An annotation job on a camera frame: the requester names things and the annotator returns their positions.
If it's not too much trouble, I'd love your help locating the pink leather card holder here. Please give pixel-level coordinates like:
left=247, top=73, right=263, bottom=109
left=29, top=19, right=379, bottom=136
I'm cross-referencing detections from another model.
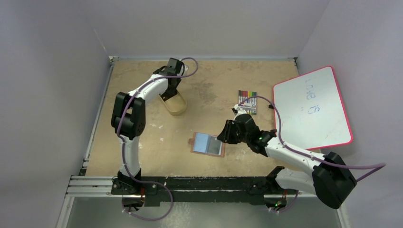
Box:
left=188, top=132, right=225, bottom=157

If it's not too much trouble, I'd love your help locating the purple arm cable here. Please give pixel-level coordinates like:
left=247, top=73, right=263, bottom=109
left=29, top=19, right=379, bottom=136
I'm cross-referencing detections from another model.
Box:
left=115, top=57, right=199, bottom=222
left=234, top=95, right=387, bottom=183

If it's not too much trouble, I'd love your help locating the aluminium frame rail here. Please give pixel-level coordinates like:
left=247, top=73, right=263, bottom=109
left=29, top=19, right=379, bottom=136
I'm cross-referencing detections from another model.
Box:
left=67, top=176, right=313, bottom=198

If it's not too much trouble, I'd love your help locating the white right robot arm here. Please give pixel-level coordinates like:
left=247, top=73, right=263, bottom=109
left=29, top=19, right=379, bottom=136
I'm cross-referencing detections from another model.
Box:
left=217, top=114, right=357, bottom=209

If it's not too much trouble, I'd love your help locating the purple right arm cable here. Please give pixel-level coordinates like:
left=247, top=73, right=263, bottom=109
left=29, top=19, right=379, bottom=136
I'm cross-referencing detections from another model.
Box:
left=234, top=95, right=387, bottom=183

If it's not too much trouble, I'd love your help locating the pink framed whiteboard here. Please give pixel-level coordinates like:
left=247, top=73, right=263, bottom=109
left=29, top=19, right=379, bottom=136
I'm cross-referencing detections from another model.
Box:
left=273, top=66, right=354, bottom=150

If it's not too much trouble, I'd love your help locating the beige oval plastic tray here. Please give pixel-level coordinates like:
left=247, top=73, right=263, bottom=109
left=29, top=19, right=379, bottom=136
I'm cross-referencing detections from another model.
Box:
left=160, top=91, right=187, bottom=116

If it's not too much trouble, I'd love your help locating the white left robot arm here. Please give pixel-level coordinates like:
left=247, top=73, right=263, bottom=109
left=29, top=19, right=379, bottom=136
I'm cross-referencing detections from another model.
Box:
left=111, top=58, right=188, bottom=194

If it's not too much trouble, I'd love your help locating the pack of coloured markers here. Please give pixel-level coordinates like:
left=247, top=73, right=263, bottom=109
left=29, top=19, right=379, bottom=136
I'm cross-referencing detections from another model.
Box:
left=238, top=90, right=257, bottom=115

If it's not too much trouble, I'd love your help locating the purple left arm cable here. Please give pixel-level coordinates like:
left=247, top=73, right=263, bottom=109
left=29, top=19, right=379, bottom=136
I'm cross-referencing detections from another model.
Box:
left=115, top=57, right=199, bottom=222

